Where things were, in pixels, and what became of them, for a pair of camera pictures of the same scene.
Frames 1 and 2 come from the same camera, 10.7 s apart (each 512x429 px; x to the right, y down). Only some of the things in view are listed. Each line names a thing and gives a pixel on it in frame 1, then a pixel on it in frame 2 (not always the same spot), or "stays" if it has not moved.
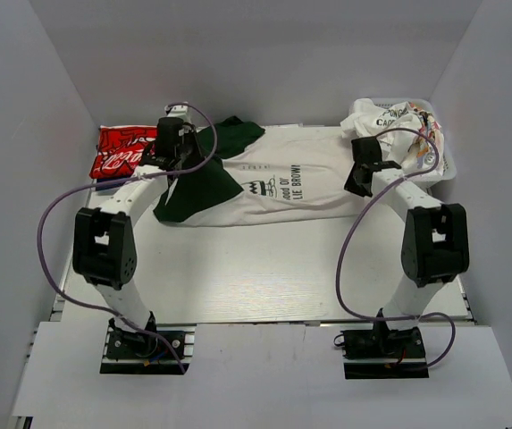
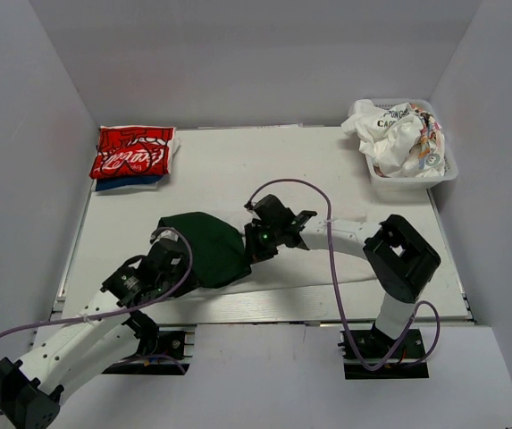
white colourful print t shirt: x=407 y=150 stays
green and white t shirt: x=254 y=174 to x=218 y=258
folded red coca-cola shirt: x=120 y=149 stays
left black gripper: x=189 y=133 to x=189 y=286
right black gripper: x=352 y=187 to x=253 y=251
